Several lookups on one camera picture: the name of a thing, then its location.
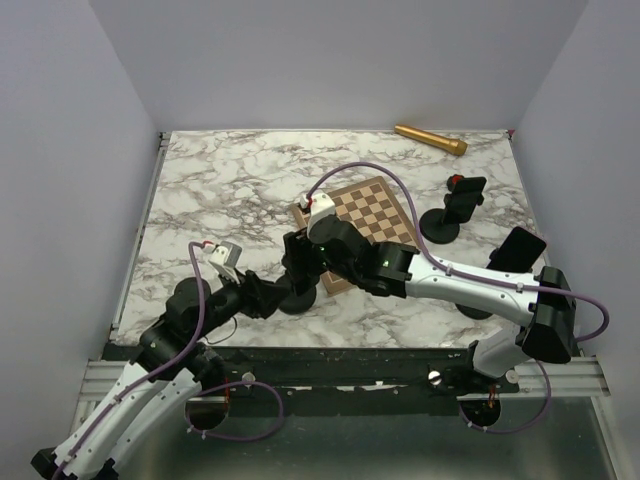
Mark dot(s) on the red black knob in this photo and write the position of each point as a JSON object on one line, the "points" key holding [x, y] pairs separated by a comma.
{"points": [[451, 181]]}

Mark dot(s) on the gold microphone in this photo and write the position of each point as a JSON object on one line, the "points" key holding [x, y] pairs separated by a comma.
{"points": [[452, 146]]}

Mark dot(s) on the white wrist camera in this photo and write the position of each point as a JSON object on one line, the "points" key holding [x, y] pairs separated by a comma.
{"points": [[223, 257], [319, 207]]}

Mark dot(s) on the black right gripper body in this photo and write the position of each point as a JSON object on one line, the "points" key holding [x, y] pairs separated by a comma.
{"points": [[351, 275]]}

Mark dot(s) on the black mounting base plate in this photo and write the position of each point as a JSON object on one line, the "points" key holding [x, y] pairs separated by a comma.
{"points": [[256, 376]]}

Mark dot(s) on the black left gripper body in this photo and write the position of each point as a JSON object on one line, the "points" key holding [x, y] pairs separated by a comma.
{"points": [[237, 294]]}

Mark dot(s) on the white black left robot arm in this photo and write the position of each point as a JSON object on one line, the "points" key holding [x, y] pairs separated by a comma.
{"points": [[168, 365]]}

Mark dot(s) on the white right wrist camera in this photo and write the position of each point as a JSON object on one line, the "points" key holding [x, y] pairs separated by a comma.
{"points": [[319, 207]]}

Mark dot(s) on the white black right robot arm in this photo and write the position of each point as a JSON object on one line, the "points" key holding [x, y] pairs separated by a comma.
{"points": [[539, 308]]}

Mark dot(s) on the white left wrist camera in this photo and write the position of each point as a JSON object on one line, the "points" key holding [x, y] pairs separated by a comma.
{"points": [[223, 257]]}

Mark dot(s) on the aluminium rail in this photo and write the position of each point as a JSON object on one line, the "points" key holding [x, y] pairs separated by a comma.
{"points": [[583, 377]]}

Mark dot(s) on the black phone on right stand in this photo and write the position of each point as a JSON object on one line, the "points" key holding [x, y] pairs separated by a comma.
{"points": [[518, 252]]}

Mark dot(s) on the wooden chessboard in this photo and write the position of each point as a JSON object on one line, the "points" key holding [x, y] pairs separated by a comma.
{"points": [[374, 210]]}

